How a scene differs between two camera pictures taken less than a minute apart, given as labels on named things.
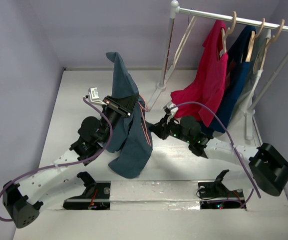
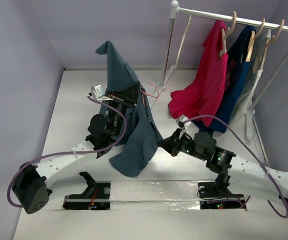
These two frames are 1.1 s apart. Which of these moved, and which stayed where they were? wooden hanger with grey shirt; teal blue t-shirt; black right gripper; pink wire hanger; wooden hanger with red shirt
Moved: teal blue t-shirt; pink wire hanger; black right gripper
Stayed: wooden hanger with red shirt; wooden hanger with grey shirt
